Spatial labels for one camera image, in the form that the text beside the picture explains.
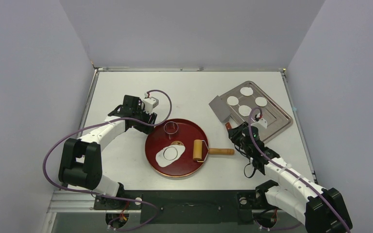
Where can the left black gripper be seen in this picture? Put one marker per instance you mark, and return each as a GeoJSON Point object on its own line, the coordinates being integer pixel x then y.
{"type": "Point", "coordinates": [150, 118]}

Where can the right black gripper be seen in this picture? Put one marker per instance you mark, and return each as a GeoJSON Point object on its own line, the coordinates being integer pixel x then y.
{"type": "Point", "coordinates": [238, 135]}

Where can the round red lacquer tray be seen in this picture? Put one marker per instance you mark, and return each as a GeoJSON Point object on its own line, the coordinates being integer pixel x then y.
{"type": "Point", "coordinates": [175, 132]}

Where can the wooden dough roller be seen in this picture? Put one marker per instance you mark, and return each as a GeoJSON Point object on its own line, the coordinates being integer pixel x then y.
{"type": "Point", "coordinates": [201, 149]}

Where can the white dough piece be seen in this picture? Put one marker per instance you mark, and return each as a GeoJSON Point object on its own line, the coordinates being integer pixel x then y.
{"type": "Point", "coordinates": [162, 162]}

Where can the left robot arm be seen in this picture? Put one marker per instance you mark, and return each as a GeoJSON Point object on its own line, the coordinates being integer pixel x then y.
{"type": "Point", "coordinates": [81, 161]}

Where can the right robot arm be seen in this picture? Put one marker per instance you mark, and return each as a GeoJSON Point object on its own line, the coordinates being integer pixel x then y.
{"type": "Point", "coordinates": [319, 209]}

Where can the white dumpling wrapper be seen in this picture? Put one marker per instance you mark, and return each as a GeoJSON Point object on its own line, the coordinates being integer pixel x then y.
{"type": "Point", "coordinates": [246, 91]}
{"type": "Point", "coordinates": [244, 110]}
{"type": "Point", "coordinates": [232, 101]}
{"type": "Point", "coordinates": [261, 101]}

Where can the round cut dough wrapper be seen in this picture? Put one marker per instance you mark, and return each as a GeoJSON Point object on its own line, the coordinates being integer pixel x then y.
{"type": "Point", "coordinates": [170, 153]}

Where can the rectangular steel tray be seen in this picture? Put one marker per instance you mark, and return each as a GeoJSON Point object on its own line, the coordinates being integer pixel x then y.
{"type": "Point", "coordinates": [278, 120]}

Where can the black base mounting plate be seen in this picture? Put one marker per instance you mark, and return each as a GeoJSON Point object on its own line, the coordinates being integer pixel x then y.
{"type": "Point", "coordinates": [202, 215]}

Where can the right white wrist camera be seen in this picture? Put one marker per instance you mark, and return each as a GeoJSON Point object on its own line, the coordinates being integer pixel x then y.
{"type": "Point", "coordinates": [260, 124]}

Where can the aluminium frame rail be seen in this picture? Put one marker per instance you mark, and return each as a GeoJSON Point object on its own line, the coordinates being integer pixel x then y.
{"type": "Point", "coordinates": [69, 202]}

